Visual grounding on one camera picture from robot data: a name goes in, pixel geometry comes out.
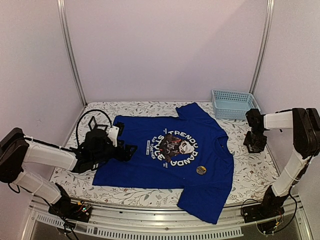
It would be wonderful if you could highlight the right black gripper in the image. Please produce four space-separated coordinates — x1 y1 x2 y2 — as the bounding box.
244 128 268 151

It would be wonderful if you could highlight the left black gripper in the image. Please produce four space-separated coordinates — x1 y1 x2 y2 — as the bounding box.
92 139 137 165

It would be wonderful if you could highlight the black brooch box yellow brooch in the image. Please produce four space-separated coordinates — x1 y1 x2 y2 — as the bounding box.
88 116 108 131

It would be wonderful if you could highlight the light blue plastic basket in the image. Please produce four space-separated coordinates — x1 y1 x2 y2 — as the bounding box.
211 89 260 120

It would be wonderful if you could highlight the blue printed t-shirt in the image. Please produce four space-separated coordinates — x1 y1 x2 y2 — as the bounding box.
92 103 234 224

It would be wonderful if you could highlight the round yellow blue brooch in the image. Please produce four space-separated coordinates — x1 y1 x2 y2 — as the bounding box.
196 165 207 175

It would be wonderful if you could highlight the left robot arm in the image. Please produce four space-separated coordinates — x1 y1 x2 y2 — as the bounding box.
0 126 138 217

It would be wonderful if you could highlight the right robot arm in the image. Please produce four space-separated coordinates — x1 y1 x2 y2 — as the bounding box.
243 107 320 218

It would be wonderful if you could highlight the floral patterned tablecloth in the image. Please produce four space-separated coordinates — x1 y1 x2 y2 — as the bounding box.
50 101 279 209

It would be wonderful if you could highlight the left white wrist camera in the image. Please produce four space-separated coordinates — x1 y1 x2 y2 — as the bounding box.
107 122 125 147

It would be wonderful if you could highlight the left black cable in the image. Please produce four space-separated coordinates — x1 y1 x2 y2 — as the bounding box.
75 108 113 148

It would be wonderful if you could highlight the black cable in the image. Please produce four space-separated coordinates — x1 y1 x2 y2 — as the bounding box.
75 108 113 148
287 194 298 226

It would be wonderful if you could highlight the right black cable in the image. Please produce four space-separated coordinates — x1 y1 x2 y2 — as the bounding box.
287 194 298 226

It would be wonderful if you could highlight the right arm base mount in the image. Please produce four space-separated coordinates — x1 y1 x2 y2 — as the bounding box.
240 201 285 235

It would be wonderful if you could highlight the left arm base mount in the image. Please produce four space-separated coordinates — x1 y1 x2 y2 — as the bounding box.
48 183 93 223

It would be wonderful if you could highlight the right aluminium frame post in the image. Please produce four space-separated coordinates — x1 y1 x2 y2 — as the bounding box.
249 0 275 95

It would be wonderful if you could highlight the aluminium frame post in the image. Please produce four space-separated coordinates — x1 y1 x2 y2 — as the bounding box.
56 0 88 107
249 0 275 95

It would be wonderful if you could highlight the left aluminium frame post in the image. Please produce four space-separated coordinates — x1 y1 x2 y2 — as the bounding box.
56 0 88 107

